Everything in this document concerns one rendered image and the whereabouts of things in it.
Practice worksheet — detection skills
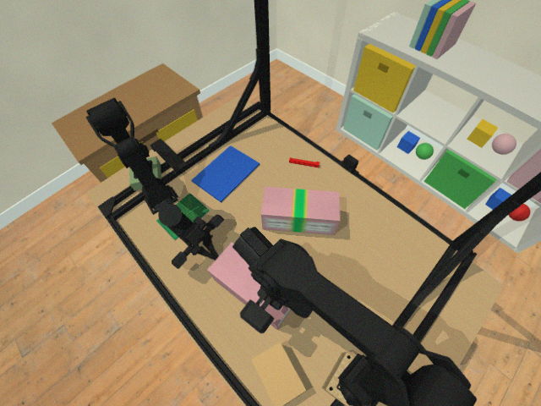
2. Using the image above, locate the tan rectangular box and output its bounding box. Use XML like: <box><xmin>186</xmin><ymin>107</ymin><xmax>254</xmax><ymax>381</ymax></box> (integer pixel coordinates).
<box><xmin>252</xmin><ymin>343</ymin><xmax>306</xmax><ymax>406</ymax></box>

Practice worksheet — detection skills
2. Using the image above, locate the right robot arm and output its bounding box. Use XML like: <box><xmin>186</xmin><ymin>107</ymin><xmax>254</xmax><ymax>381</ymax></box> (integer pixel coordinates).
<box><xmin>86</xmin><ymin>98</ymin><xmax>207</xmax><ymax>245</ymax></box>

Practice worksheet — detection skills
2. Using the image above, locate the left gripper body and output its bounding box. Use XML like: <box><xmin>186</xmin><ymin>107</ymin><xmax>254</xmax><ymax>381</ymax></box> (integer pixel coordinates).
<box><xmin>240</xmin><ymin>286</ymin><xmax>286</xmax><ymax>333</ymax></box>

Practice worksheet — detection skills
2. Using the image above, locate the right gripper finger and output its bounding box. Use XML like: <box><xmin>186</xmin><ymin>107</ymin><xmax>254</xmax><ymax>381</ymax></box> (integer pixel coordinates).
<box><xmin>193</xmin><ymin>246</ymin><xmax>216</xmax><ymax>260</ymax></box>
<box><xmin>203</xmin><ymin>235</ymin><xmax>219</xmax><ymax>258</ymax></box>

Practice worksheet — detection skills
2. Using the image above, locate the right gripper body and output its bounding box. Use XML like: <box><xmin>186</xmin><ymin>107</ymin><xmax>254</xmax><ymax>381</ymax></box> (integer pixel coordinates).
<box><xmin>172</xmin><ymin>215</ymin><xmax>224</xmax><ymax>269</ymax></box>

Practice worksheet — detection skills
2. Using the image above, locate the blue flat rectangular slab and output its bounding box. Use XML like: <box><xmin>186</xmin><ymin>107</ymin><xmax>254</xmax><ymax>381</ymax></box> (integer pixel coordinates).
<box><xmin>192</xmin><ymin>145</ymin><xmax>260</xmax><ymax>203</ymax></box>

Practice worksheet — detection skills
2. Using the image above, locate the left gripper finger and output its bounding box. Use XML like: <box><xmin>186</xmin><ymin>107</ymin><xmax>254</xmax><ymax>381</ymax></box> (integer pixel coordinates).
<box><xmin>257</xmin><ymin>288</ymin><xmax>283</xmax><ymax>310</ymax></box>

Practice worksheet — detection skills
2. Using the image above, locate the red flat bar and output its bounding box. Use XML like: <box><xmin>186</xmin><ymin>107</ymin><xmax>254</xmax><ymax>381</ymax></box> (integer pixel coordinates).
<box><xmin>289</xmin><ymin>158</ymin><xmax>320</xmax><ymax>167</ymax></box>

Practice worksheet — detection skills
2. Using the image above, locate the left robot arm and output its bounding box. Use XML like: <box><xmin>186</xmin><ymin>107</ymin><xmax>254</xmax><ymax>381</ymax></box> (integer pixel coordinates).
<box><xmin>232</xmin><ymin>227</ymin><xmax>477</xmax><ymax>406</ymax></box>

